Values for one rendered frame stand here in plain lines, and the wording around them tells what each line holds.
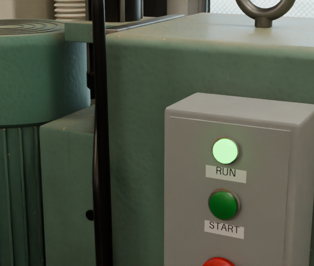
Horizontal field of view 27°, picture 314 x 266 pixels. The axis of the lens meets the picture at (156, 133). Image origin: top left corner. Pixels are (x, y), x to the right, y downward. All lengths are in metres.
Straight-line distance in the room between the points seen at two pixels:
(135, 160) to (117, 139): 0.02
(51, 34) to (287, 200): 0.33
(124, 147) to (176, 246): 0.11
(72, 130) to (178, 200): 0.19
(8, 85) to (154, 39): 0.19
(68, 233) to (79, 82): 0.16
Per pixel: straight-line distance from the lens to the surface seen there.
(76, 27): 0.66
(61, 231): 0.69
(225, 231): 0.48
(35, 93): 0.68
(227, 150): 0.45
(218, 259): 0.48
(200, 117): 0.46
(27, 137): 0.69
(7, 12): 2.29
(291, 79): 0.50
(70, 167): 0.66
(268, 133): 0.45
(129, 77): 0.55
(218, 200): 0.47
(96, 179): 0.57
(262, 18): 0.61
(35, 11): 2.34
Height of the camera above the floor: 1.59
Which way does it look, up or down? 16 degrees down
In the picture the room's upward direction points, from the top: straight up
